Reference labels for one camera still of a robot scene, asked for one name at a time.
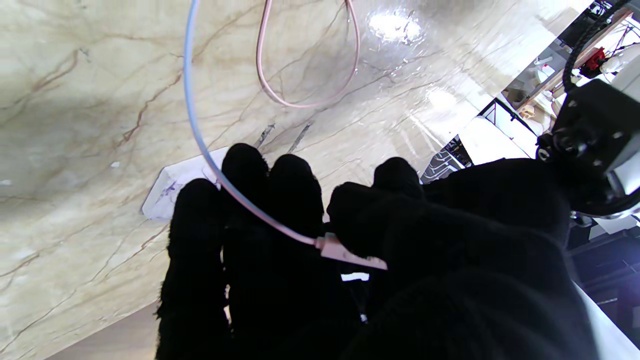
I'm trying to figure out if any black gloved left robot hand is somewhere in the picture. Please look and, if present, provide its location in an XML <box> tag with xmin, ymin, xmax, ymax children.
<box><xmin>422</xmin><ymin>158</ymin><xmax>571</xmax><ymax>241</ymax></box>

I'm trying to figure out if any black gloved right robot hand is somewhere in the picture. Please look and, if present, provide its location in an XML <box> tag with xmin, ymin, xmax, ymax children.
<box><xmin>155</xmin><ymin>142</ymin><xmax>601</xmax><ymax>360</ymax></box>

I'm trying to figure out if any pink white wired earphone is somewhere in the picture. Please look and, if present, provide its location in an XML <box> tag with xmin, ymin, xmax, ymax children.
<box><xmin>183</xmin><ymin>0</ymin><xmax>388</xmax><ymax>271</ymax></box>

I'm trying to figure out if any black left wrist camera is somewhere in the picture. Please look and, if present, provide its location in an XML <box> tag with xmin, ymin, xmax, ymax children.
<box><xmin>536</xmin><ymin>79</ymin><xmax>640</xmax><ymax>217</ymax></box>

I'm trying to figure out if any red black left arm cable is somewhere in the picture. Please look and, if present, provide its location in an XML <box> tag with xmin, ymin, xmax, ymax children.
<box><xmin>562</xmin><ymin>0</ymin><xmax>633</xmax><ymax>95</ymax></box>

